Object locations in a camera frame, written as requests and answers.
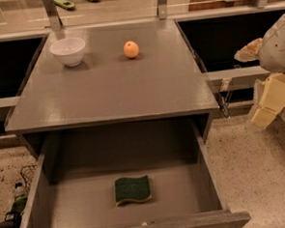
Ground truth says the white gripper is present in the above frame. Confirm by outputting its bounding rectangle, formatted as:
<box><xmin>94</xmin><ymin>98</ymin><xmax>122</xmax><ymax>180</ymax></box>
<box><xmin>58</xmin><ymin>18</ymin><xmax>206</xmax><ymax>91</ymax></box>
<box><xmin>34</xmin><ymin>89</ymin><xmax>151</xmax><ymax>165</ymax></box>
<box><xmin>234</xmin><ymin>14</ymin><xmax>285</xmax><ymax>130</ymax></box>

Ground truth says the green yellow sponge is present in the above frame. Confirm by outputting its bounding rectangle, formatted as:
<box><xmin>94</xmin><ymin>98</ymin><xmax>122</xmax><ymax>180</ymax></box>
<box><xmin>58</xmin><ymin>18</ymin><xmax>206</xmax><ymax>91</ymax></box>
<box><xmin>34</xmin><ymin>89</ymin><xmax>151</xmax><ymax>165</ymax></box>
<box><xmin>115</xmin><ymin>176</ymin><xmax>152</xmax><ymax>207</ymax></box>

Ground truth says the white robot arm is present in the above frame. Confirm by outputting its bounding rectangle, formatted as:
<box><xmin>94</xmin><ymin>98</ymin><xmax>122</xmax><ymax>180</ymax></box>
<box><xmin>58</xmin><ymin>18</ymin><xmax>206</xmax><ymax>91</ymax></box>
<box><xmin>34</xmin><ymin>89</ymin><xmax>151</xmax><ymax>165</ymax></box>
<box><xmin>234</xmin><ymin>14</ymin><xmax>285</xmax><ymax>131</ymax></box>

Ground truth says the grey counter cabinet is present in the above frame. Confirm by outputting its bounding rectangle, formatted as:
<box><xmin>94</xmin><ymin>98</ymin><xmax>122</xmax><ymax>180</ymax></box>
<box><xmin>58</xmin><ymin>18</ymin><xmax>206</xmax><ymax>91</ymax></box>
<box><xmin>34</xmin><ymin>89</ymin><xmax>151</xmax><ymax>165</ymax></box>
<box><xmin>0</xmin><ymin>15</ymin><xmax>223</xmax><ymax>164</ymax></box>

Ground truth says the grey open top drawer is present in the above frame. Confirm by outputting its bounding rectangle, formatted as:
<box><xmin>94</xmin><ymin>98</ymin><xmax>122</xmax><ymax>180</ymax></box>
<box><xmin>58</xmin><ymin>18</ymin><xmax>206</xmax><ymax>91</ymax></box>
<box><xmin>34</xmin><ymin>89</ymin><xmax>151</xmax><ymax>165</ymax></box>
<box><xmin>20</xmin><ymin>118</ymin><xmax>250</xmax><ymax>228</ymax></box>

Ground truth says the orange fruit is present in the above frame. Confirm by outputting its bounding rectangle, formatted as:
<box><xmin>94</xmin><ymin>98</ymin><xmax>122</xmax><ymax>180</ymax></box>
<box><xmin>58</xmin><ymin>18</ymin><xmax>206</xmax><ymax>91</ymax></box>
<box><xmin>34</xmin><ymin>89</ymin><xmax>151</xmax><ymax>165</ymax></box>
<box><xmin>123</xmin><ymin>42</ymin><xmax>140</xmax><ymax>59</ymax></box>

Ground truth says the white ceramic bowl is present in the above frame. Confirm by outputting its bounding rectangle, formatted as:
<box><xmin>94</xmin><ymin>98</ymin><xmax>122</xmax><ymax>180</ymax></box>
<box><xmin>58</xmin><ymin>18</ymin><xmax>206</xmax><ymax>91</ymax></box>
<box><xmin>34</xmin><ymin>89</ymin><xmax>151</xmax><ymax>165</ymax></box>
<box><xmin>49</xmin><ymin>37</ymin><xmax>86</xmax><ymax>67</ymax></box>

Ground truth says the green tool left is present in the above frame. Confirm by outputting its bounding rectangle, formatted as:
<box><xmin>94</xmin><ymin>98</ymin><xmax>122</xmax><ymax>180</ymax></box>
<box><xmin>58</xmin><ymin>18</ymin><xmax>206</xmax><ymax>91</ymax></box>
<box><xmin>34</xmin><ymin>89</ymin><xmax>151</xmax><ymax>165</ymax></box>
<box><xmin>53</xmin><ymin>0</ymin><xmax>75</xmax><ymax>11</ymax></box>

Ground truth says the green plastic bottle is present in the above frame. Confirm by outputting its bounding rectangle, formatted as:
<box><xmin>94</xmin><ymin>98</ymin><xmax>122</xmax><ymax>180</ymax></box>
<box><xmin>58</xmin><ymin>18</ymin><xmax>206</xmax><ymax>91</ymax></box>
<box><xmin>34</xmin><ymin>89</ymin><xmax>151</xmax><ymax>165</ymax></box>
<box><xmin>11</xmin><ymin>183</ymin><xmax>28</xmax><ymax>214</ymax></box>

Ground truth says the middle metal post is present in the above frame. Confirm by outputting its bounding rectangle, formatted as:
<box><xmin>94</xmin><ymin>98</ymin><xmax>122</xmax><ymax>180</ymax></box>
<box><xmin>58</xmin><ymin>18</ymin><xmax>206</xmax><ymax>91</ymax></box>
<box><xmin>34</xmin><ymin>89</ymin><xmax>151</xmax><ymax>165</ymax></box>
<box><xmin>157</xmin><ymin>0</ymin><xmax>168</xmax><ymax>20</ymax></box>

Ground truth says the left metal post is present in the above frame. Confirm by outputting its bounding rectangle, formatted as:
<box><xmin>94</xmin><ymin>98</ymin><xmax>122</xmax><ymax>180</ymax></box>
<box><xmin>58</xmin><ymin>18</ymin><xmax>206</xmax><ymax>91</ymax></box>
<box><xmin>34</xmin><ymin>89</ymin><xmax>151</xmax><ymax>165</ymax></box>
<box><xmin>42</xmin><ymin>0</ymin><xmax>63</xmax><ymax>31</ymax></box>

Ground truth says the black wire basket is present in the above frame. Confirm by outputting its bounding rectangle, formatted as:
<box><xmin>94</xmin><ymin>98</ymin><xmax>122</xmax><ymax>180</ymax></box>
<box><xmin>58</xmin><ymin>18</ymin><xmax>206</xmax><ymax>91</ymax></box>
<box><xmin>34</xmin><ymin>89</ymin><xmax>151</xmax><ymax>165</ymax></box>
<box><xmin>20</xmin><ymin>164</ymin><xmax>37</xmax><ymax>190</ymax></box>

